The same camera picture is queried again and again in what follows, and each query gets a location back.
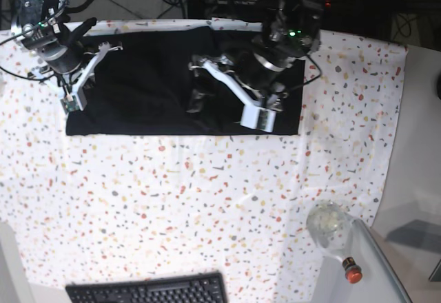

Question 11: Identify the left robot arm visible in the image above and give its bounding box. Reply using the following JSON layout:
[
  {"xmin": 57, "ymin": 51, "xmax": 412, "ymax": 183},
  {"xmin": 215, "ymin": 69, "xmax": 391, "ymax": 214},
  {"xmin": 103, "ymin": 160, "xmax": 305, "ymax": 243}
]
[{"xmin": 187, "ymin": 0, "xmax": 325, "ymax": 134}]

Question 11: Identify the black t-shirt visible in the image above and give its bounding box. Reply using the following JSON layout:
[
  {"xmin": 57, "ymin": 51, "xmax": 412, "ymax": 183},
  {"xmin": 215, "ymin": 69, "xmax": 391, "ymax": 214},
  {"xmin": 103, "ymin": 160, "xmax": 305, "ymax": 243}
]
[{"xmin": 65, "ymin": 25, "xmax": 307, "ymax": 137}]

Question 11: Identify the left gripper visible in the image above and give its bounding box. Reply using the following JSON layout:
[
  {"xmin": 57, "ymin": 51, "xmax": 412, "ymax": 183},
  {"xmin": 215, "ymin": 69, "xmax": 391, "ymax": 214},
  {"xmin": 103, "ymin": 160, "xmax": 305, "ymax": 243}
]
[{"xmin": 187, "ymin": 37, "xmax": 307, "ymax": 133}]

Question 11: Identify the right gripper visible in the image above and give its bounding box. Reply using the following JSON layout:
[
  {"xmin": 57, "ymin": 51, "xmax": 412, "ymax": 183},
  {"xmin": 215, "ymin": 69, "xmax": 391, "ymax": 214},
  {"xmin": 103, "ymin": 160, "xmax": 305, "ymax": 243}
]
[{"xmin": 21, "ymin": 17, "xmax": 123, "ymax": 114}]

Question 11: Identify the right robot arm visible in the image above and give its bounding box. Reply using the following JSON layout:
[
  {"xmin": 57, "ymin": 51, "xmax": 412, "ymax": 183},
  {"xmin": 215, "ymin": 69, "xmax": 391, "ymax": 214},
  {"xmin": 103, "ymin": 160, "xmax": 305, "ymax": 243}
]
[{"xmin": 11, "ymin": 0, "xmax": 123, "ymax": 114}]

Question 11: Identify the red bottle cap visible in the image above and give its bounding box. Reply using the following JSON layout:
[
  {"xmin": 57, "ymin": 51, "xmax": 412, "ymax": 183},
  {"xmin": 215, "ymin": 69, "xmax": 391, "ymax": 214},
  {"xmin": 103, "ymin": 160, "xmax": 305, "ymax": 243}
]
[{"xmin": 342, "ymin": 257, "xmax": 362, "ymax": 284}]

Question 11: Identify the clear glass bottle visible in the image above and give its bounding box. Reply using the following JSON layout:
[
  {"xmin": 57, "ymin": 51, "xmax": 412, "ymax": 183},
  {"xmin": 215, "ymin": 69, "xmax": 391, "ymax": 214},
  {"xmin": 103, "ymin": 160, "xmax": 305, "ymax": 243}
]
[{"xmin": 306, "ymin": 200, "xmax": 354, "ymax": 263}]

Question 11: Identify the black computer keyboard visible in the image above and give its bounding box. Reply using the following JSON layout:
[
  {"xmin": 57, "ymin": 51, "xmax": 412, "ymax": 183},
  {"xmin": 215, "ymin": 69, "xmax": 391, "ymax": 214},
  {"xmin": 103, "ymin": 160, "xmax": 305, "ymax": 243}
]
[{"xmin": 65, "ymin": 272, "xmax": 228, "ymax": 303}]

